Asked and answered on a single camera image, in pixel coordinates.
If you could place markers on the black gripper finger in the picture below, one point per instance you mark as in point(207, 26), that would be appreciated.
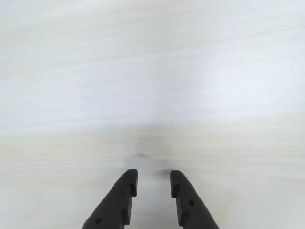
point(114, 205)
point(193, 210)

